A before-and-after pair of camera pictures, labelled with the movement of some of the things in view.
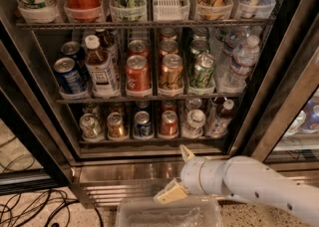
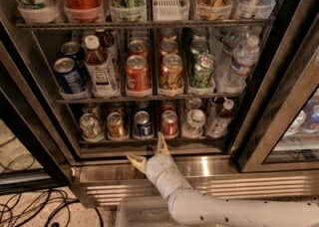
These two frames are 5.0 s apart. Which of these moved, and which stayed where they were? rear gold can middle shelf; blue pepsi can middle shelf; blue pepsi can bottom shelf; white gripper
Moved: white gripper
Stayed: rear gold can middle shelf; blue pepsi can bottom shelf; blue pepsi can middle shelf
